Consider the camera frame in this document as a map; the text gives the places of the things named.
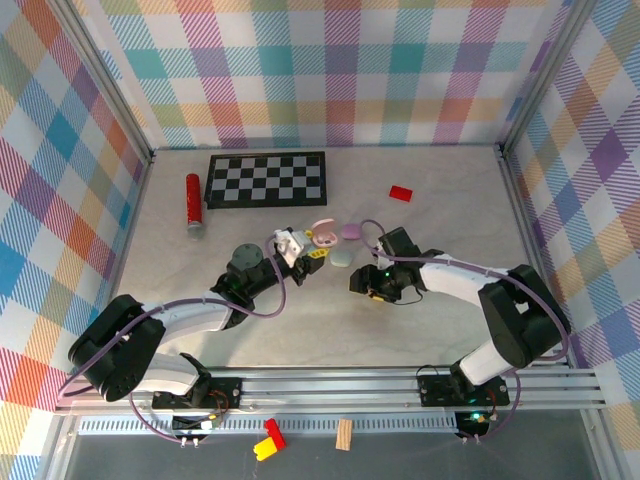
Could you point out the mint earbud charging case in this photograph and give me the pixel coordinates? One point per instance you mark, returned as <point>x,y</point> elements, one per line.
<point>342,258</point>

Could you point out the purple earbud charging case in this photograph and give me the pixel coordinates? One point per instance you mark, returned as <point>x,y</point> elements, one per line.
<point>351,230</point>

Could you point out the black controller board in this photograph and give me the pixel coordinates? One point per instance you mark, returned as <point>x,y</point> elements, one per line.
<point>197,426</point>
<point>472,424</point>

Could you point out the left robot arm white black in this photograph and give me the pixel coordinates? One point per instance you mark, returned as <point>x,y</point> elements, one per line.
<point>195,315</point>

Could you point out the yellow toy brick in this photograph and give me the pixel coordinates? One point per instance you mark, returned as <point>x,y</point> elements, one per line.
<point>264,448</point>

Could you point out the red cylindrical tube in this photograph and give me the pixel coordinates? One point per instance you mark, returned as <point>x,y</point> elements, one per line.
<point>193,200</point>

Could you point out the small wooden block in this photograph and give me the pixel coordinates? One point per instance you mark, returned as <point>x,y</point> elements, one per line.
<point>344,435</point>

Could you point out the flat red block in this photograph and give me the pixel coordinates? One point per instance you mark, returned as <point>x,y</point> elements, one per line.
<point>401,193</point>

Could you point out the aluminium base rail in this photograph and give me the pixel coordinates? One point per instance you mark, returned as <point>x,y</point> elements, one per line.
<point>325,387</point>

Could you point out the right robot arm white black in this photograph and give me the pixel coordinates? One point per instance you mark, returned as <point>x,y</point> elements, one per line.
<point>450,280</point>

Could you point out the red toy brick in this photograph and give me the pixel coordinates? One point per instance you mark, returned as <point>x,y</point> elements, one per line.
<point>275,431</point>

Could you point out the aluminium frame post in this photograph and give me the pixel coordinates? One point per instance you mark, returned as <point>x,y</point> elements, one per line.
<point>545,75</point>
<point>109,82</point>

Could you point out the black white checkerboard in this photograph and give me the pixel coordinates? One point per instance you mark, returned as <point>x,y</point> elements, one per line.
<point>265,180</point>

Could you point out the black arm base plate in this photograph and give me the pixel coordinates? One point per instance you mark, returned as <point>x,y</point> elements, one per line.
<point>435,390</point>
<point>225,390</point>

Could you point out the aluminium side rail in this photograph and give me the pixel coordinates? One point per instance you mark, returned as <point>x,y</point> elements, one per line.
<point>522,220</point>
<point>131,225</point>

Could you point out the pink earbud charging case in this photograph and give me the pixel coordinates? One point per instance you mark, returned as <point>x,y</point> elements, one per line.
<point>322,227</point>

